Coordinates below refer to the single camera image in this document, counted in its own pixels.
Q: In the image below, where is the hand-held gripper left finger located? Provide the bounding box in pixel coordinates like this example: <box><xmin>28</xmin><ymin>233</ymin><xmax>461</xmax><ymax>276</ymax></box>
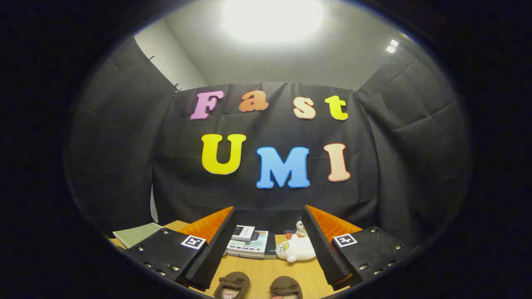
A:
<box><xmin>125</xmin><ymin>206</ymin><xmax>237</xmax><ymax>291</ymax></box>

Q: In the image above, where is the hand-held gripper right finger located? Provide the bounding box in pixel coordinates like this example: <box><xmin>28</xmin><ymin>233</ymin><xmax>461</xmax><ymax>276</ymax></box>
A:
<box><xmin>302</xmin><ymin>204</ymin><xmax>413</xmax><ymax>291</ymax></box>

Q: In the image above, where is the brown fuzzy slipper shoe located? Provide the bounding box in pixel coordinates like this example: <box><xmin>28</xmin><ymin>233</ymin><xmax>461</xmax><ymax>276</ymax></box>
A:
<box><xmin>213</xmin><ymin>272</ymin><xmax>251</xmax><ymax>299</ymax></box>
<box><xmin>269</xmin><ymin>276</ymin><xmax>304</xmax><ymax>299</ymax></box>

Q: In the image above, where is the green fabric storage box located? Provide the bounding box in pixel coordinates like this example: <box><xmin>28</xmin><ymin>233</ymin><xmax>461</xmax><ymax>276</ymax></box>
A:
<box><xmin>112</xmin><ymin>223</ymin><xmax>163</xmax><ymax>250</ymax></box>

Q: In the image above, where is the white round plush toy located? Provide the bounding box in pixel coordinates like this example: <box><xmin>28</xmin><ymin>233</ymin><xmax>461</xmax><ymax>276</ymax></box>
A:
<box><xmin>276</xmin><ymin>233</ymin><xmax>316</xmax><ymax>263</ymax></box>

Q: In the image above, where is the grey penguin plush toy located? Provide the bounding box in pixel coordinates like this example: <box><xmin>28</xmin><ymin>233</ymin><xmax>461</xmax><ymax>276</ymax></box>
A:
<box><xmin>285</xmin><ymin>221</ymin><xmax>308</xmax><ymax>239</ymax></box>

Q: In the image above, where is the small white picture-cover book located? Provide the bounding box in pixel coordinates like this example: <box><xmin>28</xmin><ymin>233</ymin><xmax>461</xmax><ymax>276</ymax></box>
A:
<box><xmin>231</xmin><ymin>225</ymin><xmax>255</xmax><ymax>243</ymax></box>

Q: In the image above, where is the sky-picture cover book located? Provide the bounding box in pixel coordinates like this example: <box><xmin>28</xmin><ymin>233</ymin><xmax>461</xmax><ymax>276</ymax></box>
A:
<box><xmin>226</xmin><ymin>230</ymin><xmax>269</xmax><ymax>258</ymax></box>

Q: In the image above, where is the black book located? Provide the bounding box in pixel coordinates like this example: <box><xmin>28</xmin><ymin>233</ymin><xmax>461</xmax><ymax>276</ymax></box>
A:
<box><xmin>266</xmin><ymin>233</ymin><xmax>278</xmax><ymax>260</ymax></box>

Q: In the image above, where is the large ceiling light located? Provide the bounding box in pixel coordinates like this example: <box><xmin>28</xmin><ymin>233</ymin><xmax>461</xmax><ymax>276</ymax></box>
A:
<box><xmin>222</xmin><ymin>0</ymin><xmax>325</xmax><ymax>42</ymax></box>

